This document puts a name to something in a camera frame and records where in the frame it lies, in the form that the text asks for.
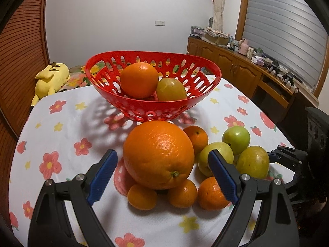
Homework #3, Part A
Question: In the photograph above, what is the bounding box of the green apple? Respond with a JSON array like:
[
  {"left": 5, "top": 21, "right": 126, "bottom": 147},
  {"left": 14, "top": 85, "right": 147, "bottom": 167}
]
[
  {"left": 198, "top": 142, "right": 234, "bottom": 177},
  {"left": 222, "top": 126, "right": 251, "bottom": 155}
]

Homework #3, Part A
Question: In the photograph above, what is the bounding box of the stack of patterned boxes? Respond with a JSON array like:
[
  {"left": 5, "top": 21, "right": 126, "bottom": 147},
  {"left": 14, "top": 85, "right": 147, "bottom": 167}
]
[{"left": 191, "top": 26, "right": 205, "bottom": 38}]

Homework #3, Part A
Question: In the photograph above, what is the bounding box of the beige curtain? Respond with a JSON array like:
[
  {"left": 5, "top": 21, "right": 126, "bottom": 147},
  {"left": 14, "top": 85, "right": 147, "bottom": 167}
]
[{"left": 206, "top": 0, "right": 228, "bottom": 31}]

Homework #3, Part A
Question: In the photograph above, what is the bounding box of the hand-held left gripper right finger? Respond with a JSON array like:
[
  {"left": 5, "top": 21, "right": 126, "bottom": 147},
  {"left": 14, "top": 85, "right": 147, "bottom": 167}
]
[{"left": 208, "top": 150, "right": 300, "bottom": 247}]

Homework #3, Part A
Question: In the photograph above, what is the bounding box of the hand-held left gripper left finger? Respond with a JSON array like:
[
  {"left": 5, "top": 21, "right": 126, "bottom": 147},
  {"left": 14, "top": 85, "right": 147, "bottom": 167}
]
[{"left": 28, "top": 149, "right": 118, "bottom": 247}]

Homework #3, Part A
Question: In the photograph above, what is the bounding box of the large orange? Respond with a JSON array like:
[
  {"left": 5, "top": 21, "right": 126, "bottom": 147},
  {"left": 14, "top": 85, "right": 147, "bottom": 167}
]
[{"left": 123, "top": 121, "right": 195, "bottom": 190}]

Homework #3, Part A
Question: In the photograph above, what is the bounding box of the floral bed sheet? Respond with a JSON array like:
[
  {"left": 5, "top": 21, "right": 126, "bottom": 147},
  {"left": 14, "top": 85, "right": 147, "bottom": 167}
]
[{"left": 59, "top": 65, "right": 90, "bottom": 92}]

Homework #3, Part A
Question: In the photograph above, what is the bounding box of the pink kettle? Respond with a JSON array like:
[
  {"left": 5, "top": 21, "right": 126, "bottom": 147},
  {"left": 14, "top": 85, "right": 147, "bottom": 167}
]
[{"left": 239, "top": 38, "right": 249, "bottom": 55}]

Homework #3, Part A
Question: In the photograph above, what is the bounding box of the red perforated plastic basket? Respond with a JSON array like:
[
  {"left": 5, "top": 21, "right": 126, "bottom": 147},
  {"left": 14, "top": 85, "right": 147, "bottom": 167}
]
[{"left": 85, "top": 51, "right": 222, "bottom": 122}]

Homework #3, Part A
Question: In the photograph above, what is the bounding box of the yellow plush toy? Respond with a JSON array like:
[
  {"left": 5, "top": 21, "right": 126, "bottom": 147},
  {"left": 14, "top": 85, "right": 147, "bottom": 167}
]
[{"left": 31, "top": 62, "right": 71, "bottom": 106}]

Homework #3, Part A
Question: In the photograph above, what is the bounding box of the white floral tablecloth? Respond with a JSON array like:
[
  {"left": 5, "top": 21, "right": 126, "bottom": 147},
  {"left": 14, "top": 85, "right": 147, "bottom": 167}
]
[{"left": 9, "top": 75, "right": 296, "bottom": 247}]

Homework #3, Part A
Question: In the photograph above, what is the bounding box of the green guava fruit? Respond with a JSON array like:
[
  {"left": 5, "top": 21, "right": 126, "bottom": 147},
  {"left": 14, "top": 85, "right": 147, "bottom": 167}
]
[{"left": 236, "top": 146, "right": 270, "bottom": 180}]

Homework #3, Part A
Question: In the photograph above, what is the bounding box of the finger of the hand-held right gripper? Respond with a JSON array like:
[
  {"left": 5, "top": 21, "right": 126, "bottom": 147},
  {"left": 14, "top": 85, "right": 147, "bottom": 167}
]
[
  {"left": 284, "top": 171, "right": 309, "bottom": 205},
  {"left": 267, "top": 145, "right": 308, "bottom": 171}
]

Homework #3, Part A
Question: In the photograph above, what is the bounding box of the medium orange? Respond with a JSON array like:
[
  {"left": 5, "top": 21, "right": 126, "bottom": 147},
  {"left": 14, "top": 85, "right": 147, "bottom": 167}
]
[{"left": 120, "top": 62, "right": 158, "bottom": 99}]

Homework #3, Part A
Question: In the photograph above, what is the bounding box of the yellow-green mango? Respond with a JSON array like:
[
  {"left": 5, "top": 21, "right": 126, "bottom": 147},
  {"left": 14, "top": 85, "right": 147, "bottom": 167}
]
[{"left": 156, "top": 78, "right": 188, "bottom": 102}]

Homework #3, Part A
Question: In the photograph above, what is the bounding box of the grey window blind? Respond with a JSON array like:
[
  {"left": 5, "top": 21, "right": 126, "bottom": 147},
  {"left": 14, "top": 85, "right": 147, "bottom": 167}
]
[{"left": 242, "top": 0, "right": 328, "bottom": 88}]

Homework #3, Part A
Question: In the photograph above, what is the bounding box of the small tangerine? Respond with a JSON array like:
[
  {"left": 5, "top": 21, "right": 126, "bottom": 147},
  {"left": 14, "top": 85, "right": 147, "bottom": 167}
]
[
  {"left": 182, "top": 126, "right": 209, "bottom": 156},
  {"left": 197, "top": 176, "right": 230, "bottom": 211},
  {"left": 167, "top": 179, "right": 198, "bottom": 209},
  {"left": 127, "top": 184, "right": 158, "bottom": 211}
]

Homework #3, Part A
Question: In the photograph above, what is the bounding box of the cardboard box with clutter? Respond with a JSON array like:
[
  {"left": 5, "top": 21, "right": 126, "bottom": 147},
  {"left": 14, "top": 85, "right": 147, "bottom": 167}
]
[{"left": 204, "top": 27, "right": 230, "bottom": 45}]

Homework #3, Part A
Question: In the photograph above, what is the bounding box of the wooden slatted door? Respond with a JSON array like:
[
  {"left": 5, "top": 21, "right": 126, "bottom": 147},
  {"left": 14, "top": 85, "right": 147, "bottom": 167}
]
[{"left": 0, "top": 0, "right": 50, "bottom": 139}]

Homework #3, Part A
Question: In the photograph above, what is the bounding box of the wooden sideboard cabinet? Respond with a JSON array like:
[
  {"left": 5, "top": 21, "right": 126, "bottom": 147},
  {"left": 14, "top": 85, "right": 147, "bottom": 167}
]
[{"left": 187, "top": 36, "right": 300, "bottom": 124}]

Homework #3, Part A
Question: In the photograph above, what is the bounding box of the row of small toiletry items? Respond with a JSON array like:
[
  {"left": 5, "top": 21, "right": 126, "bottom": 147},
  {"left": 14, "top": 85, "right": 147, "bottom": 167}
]
[{"left": 247, "top": 46, "right": 300, "bottom": 93}]

